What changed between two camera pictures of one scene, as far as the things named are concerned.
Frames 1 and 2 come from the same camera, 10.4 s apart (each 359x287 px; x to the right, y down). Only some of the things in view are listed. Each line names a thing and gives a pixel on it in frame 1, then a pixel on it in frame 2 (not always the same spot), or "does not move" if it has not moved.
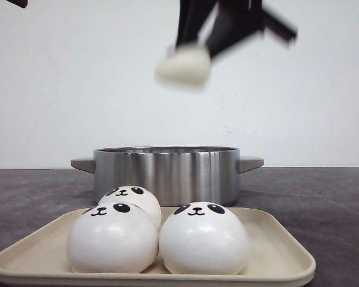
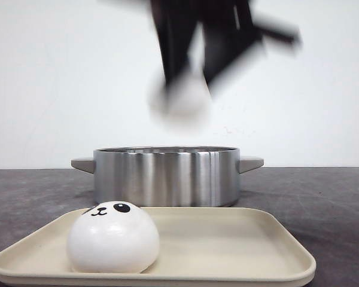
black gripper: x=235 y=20 to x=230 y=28
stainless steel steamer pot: x=180 y=174 does not move
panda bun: x=112 y=238 does not move
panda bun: x=136 y=195 to x=182 y=101
